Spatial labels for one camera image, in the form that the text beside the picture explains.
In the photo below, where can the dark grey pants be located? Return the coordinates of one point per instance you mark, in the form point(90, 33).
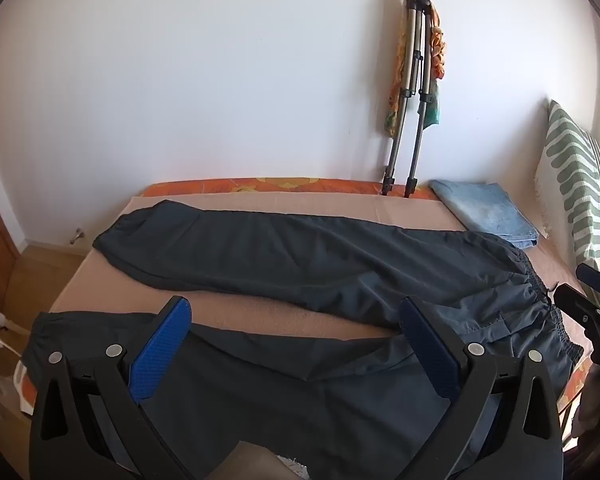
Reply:
point(305, 250)

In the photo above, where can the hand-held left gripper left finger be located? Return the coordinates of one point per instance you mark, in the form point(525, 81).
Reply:
point(162, 340)

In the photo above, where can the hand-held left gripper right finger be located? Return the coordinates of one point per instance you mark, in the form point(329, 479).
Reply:
point(430, 355)

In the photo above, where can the metal folding frame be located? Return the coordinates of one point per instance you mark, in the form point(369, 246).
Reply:
point(420, 125)

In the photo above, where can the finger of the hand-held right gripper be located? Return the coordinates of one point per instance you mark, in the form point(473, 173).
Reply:
point(597, 280)
point(580, 310)

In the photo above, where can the green and white patterned pillow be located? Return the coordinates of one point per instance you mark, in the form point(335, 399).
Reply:
point(575, 175)

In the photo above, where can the bed with beige sheet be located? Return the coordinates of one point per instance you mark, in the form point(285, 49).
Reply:
point(205, 187)

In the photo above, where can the folded blue jeans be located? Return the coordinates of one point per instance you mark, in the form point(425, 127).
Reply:
point(485, 210)

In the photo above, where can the colourful patterned cloth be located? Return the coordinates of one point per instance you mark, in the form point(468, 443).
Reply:
point(437, 45)

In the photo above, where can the metal door stopper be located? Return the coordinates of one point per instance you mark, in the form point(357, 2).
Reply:
point(77, 236)

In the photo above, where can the beige blanket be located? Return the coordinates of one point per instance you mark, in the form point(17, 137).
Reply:
point(280, 317)

